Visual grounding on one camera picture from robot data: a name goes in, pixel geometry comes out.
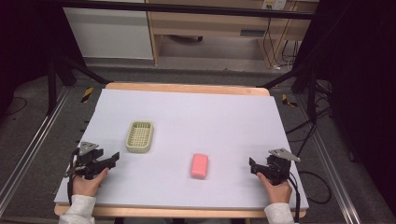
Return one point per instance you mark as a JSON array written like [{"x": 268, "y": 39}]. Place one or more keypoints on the person's right hand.
[{"x": 278, "y": 193}]

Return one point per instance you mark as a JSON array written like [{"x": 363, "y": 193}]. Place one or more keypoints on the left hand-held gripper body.
[{"x": 88, "y": 160}]

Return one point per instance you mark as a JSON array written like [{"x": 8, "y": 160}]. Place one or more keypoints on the metal floor rail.
[
  {"x": 334, "y": 168},
  {"x": 34, "y": 146}
]

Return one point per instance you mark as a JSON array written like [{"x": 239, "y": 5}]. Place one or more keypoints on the person's left hand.
[{"x": 87, "y": 185}]

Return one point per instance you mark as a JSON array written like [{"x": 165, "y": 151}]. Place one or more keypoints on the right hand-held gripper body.
[{"x": 278, "y": 166}]

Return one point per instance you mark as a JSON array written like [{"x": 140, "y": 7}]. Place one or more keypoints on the white foam board mat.
[{"x": 193, "y": 124}]

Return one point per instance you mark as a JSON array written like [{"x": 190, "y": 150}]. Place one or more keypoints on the black metal frame bar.
[{"x": 186, "y": 8}]

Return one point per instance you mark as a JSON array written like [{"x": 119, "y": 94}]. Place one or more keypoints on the pink soap bar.
[{"x": 199, "y": 166}]

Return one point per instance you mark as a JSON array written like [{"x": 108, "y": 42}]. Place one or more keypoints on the wooden table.
[{"x": 186, "y": 87}]

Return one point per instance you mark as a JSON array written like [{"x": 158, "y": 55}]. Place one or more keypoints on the black metal stand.
[
  {"x": 54, "y": 84},
  {"x": 306, "y": 81}
]

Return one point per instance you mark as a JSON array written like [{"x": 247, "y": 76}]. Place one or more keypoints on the wooden desk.
[{"x": 214, "y": 23}]

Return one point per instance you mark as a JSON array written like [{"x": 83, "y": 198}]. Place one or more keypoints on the white cabinet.
[{"x": 109, "y": 34}]

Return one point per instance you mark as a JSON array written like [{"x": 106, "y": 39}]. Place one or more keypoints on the beige plastic soap dish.
[{"x": 140, "y": 137}]

